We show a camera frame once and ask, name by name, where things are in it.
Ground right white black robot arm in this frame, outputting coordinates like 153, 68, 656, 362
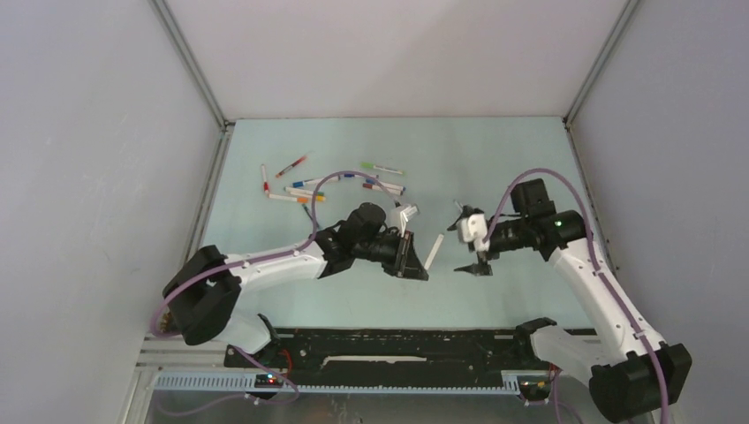
449, 178, 692, 423

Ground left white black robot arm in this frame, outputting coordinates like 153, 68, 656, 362
163, 202, 428, 368

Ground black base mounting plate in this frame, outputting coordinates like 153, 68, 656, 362
250, 329, 551, 389

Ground blue marker beside brown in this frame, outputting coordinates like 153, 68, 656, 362
365, 178, 406, 192

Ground aluminium frame rail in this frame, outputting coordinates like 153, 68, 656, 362
563, 0, 642, 130
148, 0, 234, 262

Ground green capped marker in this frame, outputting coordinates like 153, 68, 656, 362
284, 186, 325, 198

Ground red capped marker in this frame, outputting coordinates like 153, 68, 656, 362
260, 164, 270, 195

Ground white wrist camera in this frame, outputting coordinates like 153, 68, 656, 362
457, 214, 490, 252
390, 204, 419, 234

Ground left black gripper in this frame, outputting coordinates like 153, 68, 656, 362
353, 229, 427, 282

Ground white marker body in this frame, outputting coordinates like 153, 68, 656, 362
423, 233, 444, 270

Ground orange capped marker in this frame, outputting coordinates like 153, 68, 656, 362
268, 193, 310, 204

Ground controller board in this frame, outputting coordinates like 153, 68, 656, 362
253, 373, 284, 389
518, 380, 551, 406

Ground grey slotted cable duct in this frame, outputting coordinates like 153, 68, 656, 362
153, 374, 521, 396

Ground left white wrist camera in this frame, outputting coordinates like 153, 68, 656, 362
390, 204, 419, 234

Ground right controller board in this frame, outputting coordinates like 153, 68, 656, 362
518, 380, 551, 406

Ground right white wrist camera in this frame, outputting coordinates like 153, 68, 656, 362
457, 214, 490, 252

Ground brown capped marker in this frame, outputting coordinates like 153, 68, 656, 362
362, 183, 404, 196

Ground red orange thin pen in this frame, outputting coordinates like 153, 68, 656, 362
276, 155, 308, 178

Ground light green marker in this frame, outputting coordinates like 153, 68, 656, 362
359, 162, 406, 176

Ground left controller board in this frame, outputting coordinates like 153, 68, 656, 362
253, 373, 284, 389

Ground left aluminium frame rail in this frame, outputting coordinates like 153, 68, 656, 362
148, 0, 234, 262

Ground right aluminium frame rail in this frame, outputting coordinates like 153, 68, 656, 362
563, 0, 642, 130

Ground dark green thin pen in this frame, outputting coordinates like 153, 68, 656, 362
301, 203, 319, 226

